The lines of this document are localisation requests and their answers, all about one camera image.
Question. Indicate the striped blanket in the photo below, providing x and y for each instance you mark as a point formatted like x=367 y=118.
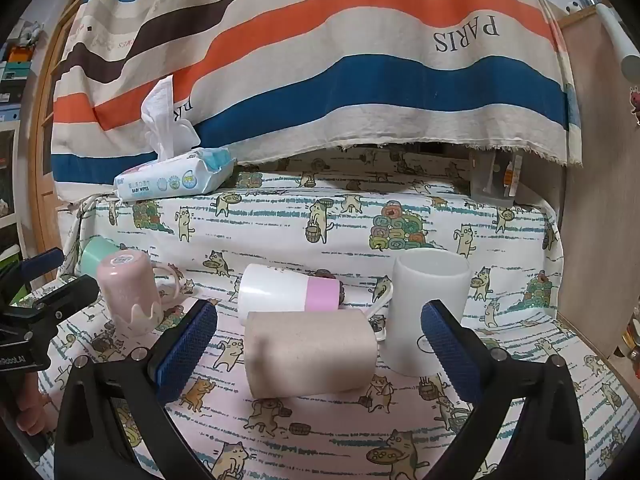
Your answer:
x=325 y=60

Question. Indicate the wooden board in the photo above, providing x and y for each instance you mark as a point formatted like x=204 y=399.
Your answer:
x=595 y=185

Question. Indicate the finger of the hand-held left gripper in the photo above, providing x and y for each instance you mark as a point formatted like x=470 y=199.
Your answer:
x=42 y=262
x=65 y=292

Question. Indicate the white tube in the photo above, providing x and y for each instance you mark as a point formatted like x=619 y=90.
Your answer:
x=617 y=40

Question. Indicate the large white cup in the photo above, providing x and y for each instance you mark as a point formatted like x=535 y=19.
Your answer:
x=430 y=310

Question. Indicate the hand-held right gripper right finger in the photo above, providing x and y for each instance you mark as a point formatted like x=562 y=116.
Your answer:
x=450 y=355

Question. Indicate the cluttered shelf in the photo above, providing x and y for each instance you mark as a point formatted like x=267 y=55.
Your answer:
x=15 y=110

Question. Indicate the beige cup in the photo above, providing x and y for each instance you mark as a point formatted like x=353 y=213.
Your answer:
x=310 y=352

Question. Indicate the mint green cup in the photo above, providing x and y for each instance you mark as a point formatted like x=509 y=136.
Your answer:
x=95 y=255

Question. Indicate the glass jars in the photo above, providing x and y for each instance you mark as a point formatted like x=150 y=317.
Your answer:
x=632 y=332

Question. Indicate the clear plastic container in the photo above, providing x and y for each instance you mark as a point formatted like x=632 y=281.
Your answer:
x=492 y=180

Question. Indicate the red cartoon sticker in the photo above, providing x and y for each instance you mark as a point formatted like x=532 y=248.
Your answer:
x=635 y=102

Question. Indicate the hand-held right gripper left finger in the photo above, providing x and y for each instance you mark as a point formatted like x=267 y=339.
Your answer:
x=186 y=347

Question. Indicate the baby wipes pack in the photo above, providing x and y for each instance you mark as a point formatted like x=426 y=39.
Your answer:
x=172 y=175

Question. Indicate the person's left hand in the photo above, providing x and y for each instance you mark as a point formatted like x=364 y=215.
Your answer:
x=32 y=412

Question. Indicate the cat print sheet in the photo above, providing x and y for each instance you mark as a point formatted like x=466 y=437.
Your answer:
x=350 y=220

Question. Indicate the white cup with pink band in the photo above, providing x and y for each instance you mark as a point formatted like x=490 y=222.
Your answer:
x=280 y=292

